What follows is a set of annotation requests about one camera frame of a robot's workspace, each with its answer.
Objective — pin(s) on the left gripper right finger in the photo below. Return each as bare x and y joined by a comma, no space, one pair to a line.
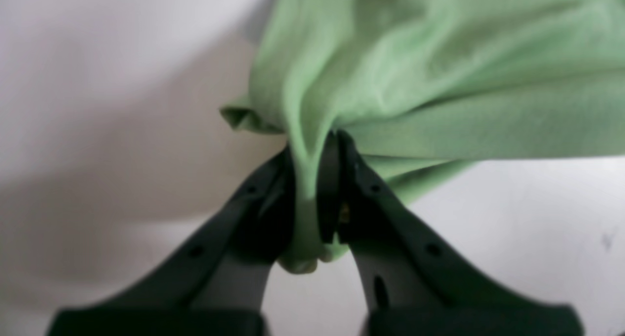
415,283

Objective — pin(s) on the green T-shirt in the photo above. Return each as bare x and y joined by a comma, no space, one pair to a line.
426,88

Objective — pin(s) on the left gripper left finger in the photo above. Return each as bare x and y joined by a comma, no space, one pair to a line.
214,283

